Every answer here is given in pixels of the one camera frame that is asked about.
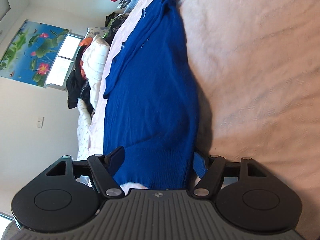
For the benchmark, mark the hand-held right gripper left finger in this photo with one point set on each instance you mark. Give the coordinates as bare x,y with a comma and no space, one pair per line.
116,158

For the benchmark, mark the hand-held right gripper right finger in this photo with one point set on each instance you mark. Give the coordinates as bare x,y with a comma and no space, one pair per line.
200,164

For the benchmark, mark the black clothes heap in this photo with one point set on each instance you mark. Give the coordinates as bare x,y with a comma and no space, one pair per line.
75,85

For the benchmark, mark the white wall switch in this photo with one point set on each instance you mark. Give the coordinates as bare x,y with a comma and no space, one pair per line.
40,122

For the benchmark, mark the window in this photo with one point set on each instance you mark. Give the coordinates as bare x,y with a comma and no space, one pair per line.
62,62

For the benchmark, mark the floral pillow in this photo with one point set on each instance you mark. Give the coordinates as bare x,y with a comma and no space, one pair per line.
96,32

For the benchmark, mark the lotus flower roller blind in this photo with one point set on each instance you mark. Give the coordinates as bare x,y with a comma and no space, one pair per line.
30,52

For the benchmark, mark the blue knit sweater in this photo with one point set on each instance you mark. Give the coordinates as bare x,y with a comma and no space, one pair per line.
155,92

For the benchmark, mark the dark patterned clothes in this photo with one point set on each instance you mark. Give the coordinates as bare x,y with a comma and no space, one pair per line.
115,23

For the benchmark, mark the white quilted duvet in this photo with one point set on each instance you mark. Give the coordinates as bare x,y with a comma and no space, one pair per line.
96,55

